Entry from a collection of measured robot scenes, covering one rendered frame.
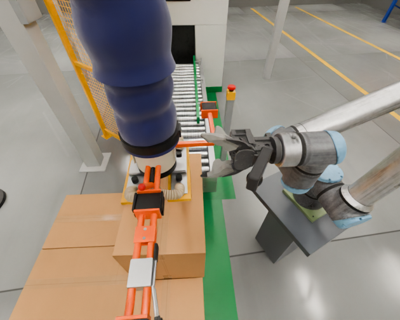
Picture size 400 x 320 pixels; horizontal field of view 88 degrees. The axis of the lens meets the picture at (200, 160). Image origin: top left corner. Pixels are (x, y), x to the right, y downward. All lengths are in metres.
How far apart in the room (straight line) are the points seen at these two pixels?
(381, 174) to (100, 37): 1.05
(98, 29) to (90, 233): 1.28
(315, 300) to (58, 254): 1.82
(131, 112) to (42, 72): 1.55
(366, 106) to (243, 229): 1.52
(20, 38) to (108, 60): 1.53
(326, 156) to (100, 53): 0.59
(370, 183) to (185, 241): 0.81
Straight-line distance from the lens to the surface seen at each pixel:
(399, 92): 0.92
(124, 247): 1.03
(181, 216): 1.03
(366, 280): 2.32
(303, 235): 1.33
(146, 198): 0.73
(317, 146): 0.57
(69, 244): 1.63
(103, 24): 0.56
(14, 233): 2.65
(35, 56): 2.10
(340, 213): 1.18
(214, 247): 1.98
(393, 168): 1.06
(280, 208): 1.36
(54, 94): 2.21
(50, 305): 1.54
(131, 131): 0.70
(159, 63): 0.60
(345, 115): 0.82
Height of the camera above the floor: 1.86
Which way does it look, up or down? 47 degrees down
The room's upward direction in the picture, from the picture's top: straight up
